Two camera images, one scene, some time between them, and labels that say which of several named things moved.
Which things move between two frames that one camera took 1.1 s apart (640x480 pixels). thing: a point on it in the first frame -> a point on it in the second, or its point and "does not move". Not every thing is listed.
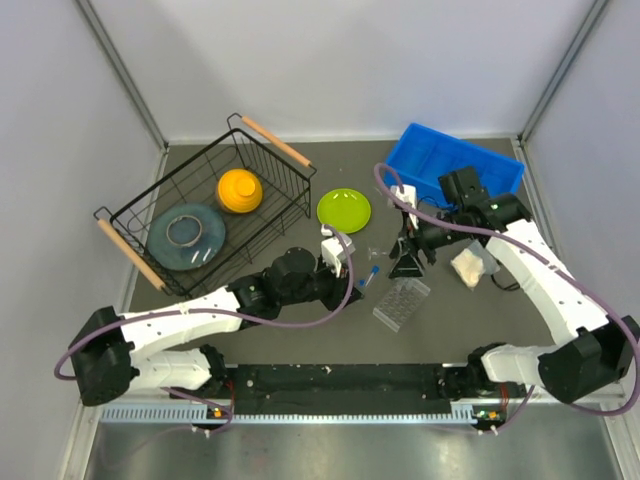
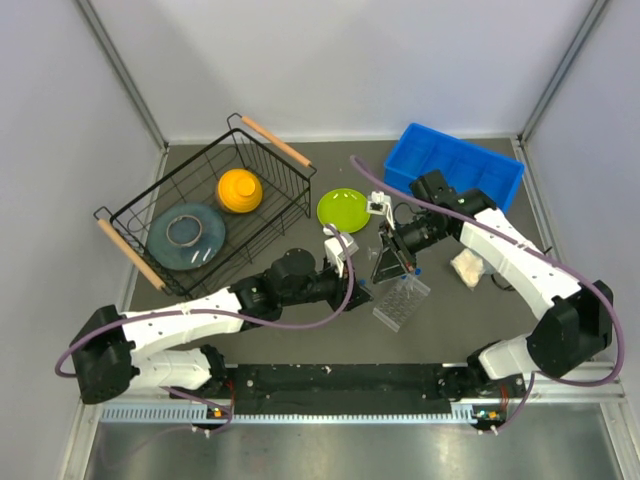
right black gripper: (407, 266) -> (388, 265)
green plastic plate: (345, 210) does not move
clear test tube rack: (400, 299) does not move
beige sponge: (469, 266) does not move
